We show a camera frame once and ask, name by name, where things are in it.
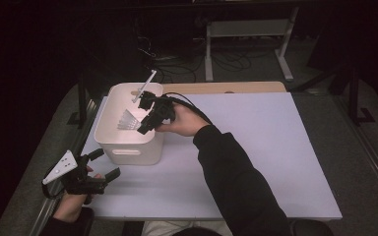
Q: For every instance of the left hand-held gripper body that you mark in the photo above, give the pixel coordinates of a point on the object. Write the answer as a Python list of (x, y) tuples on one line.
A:
[(78, 179)]

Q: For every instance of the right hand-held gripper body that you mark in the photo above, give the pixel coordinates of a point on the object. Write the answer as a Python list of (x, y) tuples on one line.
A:
[(159, 106)]

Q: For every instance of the white shuttlecock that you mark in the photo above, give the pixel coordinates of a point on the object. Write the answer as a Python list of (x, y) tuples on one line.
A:
[(128, 122)]

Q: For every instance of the white plastic storage bin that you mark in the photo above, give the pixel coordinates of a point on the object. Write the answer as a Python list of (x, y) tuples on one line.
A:
[(124, 144)]

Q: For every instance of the person's left hand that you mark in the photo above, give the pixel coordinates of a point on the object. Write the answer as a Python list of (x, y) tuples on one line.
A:
[(72, 205)]

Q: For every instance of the person's right hand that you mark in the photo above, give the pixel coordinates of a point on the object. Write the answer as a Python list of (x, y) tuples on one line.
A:
[(185, 123)]

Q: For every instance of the black metal stand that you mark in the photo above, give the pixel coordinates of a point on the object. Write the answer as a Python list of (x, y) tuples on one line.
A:
[(354, 98), (80, 105)]

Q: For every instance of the person's lap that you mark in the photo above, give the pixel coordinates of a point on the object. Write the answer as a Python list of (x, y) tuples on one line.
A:
[(164, 227)]

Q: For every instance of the white table board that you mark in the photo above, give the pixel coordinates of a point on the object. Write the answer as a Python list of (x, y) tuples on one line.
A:
[(275, 157)]

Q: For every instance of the white metal stand frame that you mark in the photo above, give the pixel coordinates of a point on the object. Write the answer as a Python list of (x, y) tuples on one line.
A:
[(249, 29)]

